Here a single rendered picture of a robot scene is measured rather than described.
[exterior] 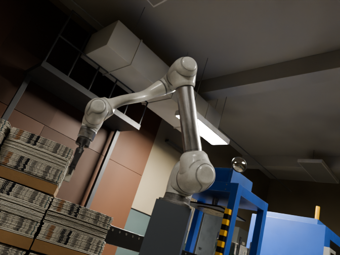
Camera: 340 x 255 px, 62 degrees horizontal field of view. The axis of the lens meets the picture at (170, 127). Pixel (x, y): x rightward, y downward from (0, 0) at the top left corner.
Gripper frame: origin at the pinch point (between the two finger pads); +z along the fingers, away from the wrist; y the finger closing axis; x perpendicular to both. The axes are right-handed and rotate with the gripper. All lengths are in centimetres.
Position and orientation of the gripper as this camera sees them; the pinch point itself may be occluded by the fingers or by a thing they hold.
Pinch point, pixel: (69, 174)
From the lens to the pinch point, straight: 156.9
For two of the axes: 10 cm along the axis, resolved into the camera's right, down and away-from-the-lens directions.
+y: 4.3, -2.3, -8.7
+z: -2.9, 8.8, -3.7
